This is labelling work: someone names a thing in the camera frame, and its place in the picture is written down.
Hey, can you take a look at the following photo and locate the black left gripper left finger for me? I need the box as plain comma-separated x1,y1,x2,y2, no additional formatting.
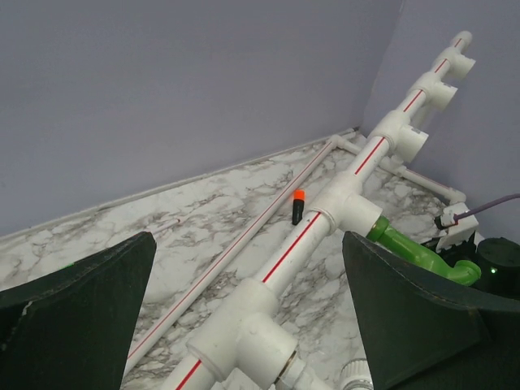
1,232,157,390

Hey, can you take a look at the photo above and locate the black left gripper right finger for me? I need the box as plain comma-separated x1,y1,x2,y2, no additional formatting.
342,232,519,389

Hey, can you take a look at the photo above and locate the green water faucet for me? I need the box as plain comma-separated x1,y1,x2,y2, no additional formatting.
366,216,482,286

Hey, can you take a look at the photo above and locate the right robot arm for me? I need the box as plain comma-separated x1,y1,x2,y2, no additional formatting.
474,237,519,300

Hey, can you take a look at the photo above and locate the red capped white pen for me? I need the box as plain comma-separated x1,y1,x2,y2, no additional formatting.
151,219,180,235

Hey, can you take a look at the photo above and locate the black orange marker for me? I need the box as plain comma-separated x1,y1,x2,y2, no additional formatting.
292,188,306,226

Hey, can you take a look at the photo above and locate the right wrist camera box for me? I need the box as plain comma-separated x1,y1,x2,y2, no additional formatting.
434,202,479,253

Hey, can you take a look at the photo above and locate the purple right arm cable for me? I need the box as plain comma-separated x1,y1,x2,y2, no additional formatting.
453,193,520,224

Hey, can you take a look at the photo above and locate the white PVC pipe frame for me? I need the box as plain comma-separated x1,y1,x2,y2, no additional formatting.
121,30,477,390

